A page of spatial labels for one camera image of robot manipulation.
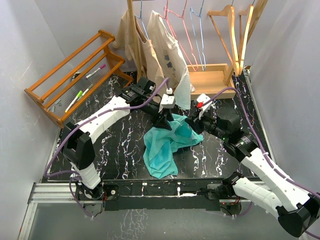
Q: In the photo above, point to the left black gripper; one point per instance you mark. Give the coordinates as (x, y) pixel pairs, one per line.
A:
(163, 118)

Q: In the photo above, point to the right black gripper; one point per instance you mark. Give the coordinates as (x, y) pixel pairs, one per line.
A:
(195, 123)

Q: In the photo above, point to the teal t shirt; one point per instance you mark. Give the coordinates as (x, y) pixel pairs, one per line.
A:
(161, 144)

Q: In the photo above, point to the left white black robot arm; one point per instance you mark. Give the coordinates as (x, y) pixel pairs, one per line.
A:
(78, 139)

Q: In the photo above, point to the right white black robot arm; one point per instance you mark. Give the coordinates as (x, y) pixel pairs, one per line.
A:
(295, 208)

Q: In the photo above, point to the beige t shirt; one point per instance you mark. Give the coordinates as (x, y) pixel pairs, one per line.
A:
(124, 40)

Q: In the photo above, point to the white printed t shirt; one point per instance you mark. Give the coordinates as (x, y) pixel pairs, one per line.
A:
(171, 60)

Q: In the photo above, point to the blue hanger under beige shirt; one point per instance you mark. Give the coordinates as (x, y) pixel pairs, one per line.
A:
(140, 17)

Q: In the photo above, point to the wooden clothes rack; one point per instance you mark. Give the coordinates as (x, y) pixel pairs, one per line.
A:
(218, 76)

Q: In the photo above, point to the dark green marker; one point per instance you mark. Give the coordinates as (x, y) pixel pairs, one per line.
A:
(85, 91)

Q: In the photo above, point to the purple cap marker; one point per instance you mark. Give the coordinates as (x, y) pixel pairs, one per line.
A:
(95, 71)

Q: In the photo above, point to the green cap marker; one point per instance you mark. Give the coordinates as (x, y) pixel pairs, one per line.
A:
(74, 101)

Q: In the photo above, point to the orange wooden shelf rack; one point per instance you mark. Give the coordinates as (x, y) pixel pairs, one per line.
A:
(56, 89)

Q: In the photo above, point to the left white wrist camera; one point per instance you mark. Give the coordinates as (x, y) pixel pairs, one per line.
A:
(168, 100)

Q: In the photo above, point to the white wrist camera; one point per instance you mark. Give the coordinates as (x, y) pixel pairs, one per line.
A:
(168, 100)
(202, 104)

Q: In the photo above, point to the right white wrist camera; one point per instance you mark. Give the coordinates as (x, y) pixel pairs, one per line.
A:
(202, 104)

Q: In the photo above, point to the pink wire hanger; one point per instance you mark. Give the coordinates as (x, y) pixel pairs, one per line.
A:
(178, 28)

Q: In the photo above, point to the blue wire hanger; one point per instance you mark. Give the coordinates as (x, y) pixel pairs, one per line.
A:
(200, 46)

